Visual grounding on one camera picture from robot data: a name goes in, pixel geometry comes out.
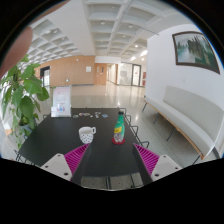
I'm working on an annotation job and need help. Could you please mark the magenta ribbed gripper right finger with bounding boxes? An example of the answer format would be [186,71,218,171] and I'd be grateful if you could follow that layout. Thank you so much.
[134,144,181,181]

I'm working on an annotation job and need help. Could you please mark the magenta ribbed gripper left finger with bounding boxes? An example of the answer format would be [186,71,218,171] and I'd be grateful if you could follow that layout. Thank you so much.
[41,143,89,181]

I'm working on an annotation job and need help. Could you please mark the green plastic water bottle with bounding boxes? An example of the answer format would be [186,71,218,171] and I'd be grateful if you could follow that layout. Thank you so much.
[114,111,125,141]

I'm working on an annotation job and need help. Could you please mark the blurred hand near lens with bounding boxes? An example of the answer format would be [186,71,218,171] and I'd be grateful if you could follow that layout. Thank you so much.
[0,27,33,79]

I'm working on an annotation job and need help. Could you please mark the white polka dot mug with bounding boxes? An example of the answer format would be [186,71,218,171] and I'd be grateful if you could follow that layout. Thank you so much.
[79,126,96,144]

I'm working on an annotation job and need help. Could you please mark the black rectangular table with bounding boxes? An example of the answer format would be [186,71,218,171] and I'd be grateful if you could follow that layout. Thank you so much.
[13,106,150,190]

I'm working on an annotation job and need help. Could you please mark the red round coaster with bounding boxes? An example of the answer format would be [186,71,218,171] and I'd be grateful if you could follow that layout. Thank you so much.
[111,137,125,145]

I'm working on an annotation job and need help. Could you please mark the acrylic sign stand with poster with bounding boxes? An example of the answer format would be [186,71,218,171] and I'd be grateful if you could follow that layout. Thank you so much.
[51,86,71,117]

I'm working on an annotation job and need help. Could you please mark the small round badges on table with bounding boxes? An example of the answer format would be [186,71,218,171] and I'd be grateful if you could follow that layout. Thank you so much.
[72,111,109,118]

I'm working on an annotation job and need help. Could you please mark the long white bench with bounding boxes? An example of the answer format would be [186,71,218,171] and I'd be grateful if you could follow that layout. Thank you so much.
[144,86,224,159]

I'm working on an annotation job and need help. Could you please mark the large green potted plant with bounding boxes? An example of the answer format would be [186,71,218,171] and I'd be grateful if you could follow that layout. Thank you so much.
[0,55,49,148]

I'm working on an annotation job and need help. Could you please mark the framed landscape painting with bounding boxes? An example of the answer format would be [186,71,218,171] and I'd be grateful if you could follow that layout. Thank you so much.
[172,31,220,74]

